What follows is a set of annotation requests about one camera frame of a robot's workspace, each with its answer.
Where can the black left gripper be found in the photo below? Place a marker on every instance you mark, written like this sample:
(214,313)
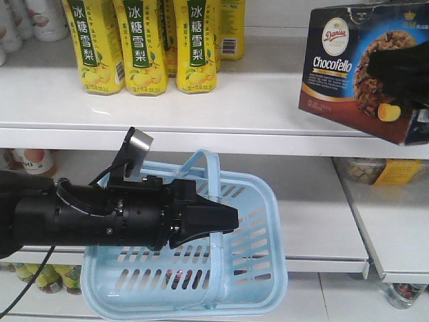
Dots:
(153,214)

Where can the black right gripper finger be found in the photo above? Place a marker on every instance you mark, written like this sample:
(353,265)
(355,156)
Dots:
(404,73)

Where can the Chocofello cookie box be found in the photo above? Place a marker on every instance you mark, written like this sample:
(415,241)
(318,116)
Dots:
(335,81)

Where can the light blue shopping basket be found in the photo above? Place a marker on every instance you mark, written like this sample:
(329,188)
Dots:
(239,273)

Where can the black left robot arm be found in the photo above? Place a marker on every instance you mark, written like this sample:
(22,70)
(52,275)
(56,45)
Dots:
(40,211)

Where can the white supermarket shelf unit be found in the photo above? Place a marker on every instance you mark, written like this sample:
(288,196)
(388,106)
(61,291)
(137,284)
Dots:
(343,241)

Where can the yellow pear drink bottle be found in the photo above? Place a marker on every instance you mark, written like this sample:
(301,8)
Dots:
(97,45)

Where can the rear yellow pear bottle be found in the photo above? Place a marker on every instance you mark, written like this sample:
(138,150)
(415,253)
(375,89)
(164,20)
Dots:
(232,29)

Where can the white peach drink bottle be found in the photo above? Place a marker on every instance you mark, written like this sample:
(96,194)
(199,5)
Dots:
(50,23)

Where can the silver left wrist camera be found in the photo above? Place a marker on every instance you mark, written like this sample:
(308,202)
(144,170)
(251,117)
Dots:
(135,148)

